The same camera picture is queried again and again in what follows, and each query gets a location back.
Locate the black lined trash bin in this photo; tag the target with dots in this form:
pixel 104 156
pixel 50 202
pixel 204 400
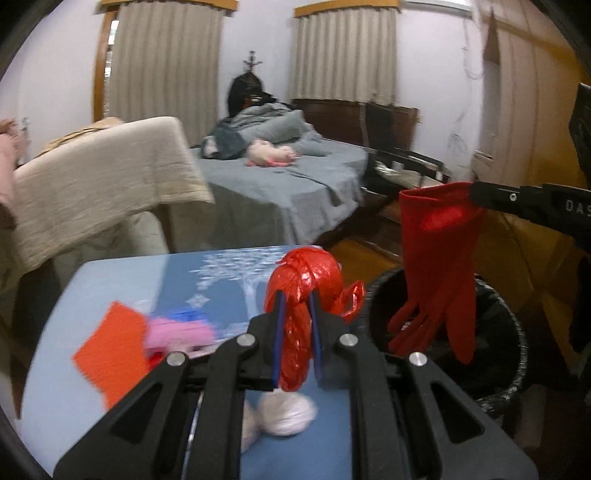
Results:
pixel 498 323

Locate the wooden door frame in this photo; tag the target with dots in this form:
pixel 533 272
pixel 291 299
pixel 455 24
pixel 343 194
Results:
pixel 99 69

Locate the pink plush toy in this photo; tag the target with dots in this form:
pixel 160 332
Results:
pixel 270 154

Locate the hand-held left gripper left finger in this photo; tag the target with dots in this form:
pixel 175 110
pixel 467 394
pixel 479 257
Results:
pixel 278 341

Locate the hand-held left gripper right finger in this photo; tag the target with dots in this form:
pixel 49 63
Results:
pixel 314 337

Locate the grey duvet pile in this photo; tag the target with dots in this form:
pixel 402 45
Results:
pixel 268 127

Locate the bed with grey sheet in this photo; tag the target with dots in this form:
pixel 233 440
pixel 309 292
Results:
pixel 286 194

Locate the blue tree print tablecloth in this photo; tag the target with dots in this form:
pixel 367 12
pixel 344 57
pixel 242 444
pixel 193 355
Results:
pixel 92 286

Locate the yellow wooden wardrobe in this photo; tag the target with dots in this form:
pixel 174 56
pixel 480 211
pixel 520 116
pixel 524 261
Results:
pixel 531 115

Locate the red glove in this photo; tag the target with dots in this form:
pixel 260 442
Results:
pixel 434 258

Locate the orange foam net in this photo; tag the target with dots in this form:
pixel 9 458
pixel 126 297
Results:
pixel 111 350

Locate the blue plastic bag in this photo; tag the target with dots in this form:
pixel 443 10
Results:
pixel 187 315

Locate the black metal chair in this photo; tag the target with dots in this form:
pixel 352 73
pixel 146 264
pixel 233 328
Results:
pixel 383 124

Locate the silver bag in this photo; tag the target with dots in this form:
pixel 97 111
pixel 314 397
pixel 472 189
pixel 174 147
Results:
pixel 401 173

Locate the beige blanket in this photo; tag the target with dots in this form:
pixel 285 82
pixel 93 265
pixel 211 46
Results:
pixel 101 184

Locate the wooden coat rack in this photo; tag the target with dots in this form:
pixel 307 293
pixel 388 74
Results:
pixel 251 62

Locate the pink blanket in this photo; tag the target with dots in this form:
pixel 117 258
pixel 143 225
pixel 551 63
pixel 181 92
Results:
pixel 4 161

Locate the white air conditioner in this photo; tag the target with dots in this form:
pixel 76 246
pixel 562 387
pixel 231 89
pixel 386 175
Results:
pixel 438 7

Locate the black hanging clothing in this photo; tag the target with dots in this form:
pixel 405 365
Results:
pixel 244 92

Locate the pink face mask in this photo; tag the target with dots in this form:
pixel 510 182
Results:
pixel 178 334

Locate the white plastic bag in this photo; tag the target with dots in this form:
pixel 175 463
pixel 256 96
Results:
pixel 286 415

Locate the tan woven item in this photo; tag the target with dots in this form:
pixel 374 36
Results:
pixel 69 136

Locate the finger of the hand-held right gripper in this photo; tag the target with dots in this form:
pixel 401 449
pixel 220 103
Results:
pixel 512 197

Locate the beige curtain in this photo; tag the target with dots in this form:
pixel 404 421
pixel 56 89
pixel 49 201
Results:
pixel 166 64
pixel 346 55

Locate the red plastic bag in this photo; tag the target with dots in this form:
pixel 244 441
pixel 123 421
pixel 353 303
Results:
pixel 304 277

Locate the wooden curtain pelmet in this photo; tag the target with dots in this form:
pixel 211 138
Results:
pixel 346 8
pixel 166 3

